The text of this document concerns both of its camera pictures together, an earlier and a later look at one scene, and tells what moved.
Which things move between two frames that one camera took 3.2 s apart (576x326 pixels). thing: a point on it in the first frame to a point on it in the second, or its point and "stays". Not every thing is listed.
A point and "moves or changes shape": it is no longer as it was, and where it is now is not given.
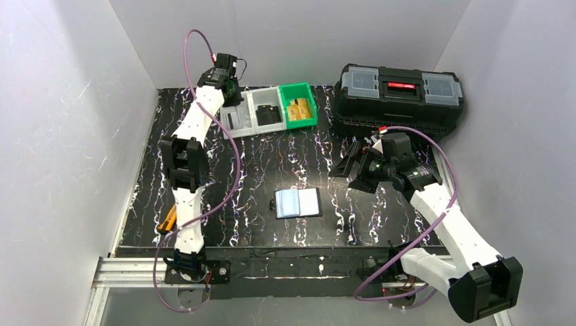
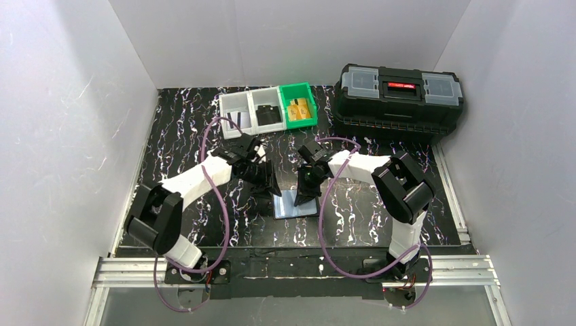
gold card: [303, 108] stays
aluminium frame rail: [151, 272] stays
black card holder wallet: [297, 203] stays
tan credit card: [293, 110] stays
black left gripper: [231, 94] to [260, 174]
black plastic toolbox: [371, 97] stays
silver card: [234, 120] moves or changes shape
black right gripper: [356, 166] to [310, 178]
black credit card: [267, 115] stays
